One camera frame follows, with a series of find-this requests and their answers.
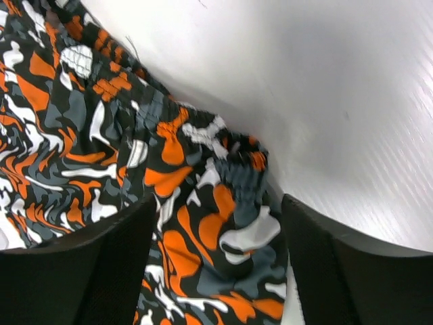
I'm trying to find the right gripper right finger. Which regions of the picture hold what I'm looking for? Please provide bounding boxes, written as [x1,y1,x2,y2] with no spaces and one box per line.
[281,194,432,324]

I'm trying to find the orange black camo shorts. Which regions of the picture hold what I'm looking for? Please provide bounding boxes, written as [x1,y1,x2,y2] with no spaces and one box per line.
[1,1,288,324]

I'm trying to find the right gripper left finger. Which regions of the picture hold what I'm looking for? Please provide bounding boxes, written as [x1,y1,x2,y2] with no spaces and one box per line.
[1,195,156,324]

